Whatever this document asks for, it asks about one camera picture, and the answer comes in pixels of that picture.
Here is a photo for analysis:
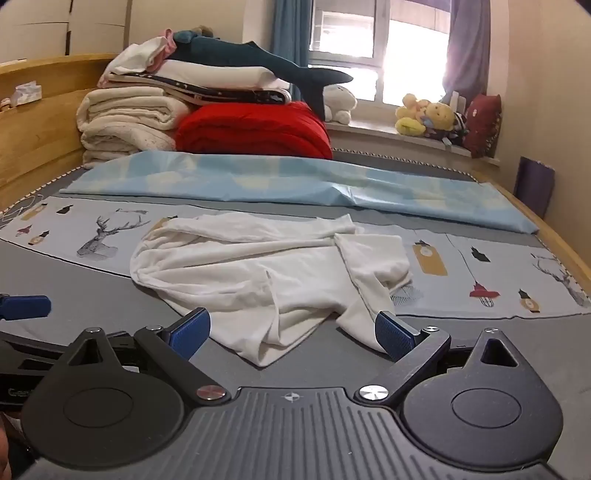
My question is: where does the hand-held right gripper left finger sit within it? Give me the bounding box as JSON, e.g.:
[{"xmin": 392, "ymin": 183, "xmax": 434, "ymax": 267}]
[{"xmin": 69, "ymin": 307, "xmax": 232, "ymax": 402}]

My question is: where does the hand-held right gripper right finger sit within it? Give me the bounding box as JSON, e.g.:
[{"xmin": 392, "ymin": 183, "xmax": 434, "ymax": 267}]
[{"xmin": 355, "ymin": 311, "xmax": 525, "ymax": 408}]

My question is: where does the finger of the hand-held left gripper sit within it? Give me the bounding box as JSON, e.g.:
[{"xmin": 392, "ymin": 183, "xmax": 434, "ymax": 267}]
[{"xmin": 0, "ymin": 294, "xmax": 52, "ymax": 322}]

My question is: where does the white garment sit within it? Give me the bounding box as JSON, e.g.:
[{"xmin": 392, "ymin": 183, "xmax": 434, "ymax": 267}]
[{"xmin": 130, "ymin": 213, "xmax": 413, "ymax": 368}]

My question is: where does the deer printed bed sheet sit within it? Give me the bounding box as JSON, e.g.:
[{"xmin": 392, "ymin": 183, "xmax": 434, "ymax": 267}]
[{"xmin": 0, "ymin": 196, "xmax": 591, "ymax": 320}]

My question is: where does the light blue sheet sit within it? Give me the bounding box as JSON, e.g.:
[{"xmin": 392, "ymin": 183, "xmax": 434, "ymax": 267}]
[{"xmin": 59, "ymin": 150, "xmax": 540, "ymax": 233}]

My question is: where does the window sill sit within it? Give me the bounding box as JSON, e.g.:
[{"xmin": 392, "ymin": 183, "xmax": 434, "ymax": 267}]
[{"xmin": 325, "ymin": 115, "xmax": 502, "ymax": 167}]

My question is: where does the purple bag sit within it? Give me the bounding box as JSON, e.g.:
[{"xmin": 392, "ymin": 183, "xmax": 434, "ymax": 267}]
[{"xmin": 513, "ymin": 156, "xmax": 556, "ymax": 220}]

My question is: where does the red folded blanket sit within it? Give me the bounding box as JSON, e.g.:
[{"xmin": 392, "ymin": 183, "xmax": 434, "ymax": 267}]
[{"xmin": 175, "ymin": 101, "xmax": 334, "ymax": 161}]

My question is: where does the cream folded blanket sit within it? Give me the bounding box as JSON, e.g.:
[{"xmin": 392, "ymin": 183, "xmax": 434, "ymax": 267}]
[{"xmin": 76, "ymin": 88, "xmax": 194, "ymax": 169}]

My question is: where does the tissue box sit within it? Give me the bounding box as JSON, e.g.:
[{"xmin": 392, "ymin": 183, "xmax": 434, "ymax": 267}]
[{"xmin": 11, "ymin": 81, "xmax": 44, "ymax": 106}]

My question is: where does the yellow plush toy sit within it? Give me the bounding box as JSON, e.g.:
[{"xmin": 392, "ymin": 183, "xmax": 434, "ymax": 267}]
[{"xmin": 396, "ymin": 93, "xmax": 428, "ymax": 136}]

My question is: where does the yellow-headed plush doll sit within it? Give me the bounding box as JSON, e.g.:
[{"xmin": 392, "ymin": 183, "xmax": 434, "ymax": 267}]
[{"xmin": 422, "ymin": 101, "xmax": 468, "ymax": 145}]

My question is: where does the red cushion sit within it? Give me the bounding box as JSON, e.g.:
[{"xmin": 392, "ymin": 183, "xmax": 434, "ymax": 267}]
[{"xmin": 464, "ymin": 93, "xmax": 502, "ymax": 158}]

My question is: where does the white plush toy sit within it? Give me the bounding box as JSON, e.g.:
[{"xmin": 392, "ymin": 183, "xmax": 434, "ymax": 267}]
[{"xmin": 322, "ymin": 84, "xmax": 358, "ymax": 124}]

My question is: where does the dark star-print folded blanket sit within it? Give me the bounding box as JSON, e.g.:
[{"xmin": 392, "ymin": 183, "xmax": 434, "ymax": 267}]
[{"xmin": 107, "ymin": 71, "xmax": 293, "ymax": 106}]

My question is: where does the white folded cloth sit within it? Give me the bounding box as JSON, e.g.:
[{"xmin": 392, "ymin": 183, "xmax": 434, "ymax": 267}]
[{"xmin": 104, "ymin": 36, "xmax": 170, "ymax": 77}]

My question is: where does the dark teal shark plush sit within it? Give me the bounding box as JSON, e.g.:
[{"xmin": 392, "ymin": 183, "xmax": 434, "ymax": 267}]
[{"xmin": 168, "ymin": 30, "xmax": 354, "ymax": 117}]

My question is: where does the white wardrobe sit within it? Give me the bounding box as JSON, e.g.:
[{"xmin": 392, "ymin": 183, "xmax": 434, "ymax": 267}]
[{"xmin": 0, "ymin": 0, "xmax": 251, "ymax": 66}]

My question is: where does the pink cloth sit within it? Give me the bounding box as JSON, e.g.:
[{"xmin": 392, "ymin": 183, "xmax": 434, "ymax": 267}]
[{"xmin": 154, "ymin": 28, "xmax": 179, "ymax": 73}]

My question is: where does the window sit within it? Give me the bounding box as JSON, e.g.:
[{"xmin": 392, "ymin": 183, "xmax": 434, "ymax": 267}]
[{"xmin": 307, "ymin": 0, "xmax": 463, "ymax": 110}]

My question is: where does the purple curtain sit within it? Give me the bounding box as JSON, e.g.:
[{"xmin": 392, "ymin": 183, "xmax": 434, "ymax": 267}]
[{"xmin": 442, "ymin": 0, "xmax": 491, "ymax": 105}]

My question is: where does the blue curtain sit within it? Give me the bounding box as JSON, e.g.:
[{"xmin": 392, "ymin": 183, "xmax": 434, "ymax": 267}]
[{"xmin": 270, "ymin": 0, "xmax": 315, "ymax": 103}]

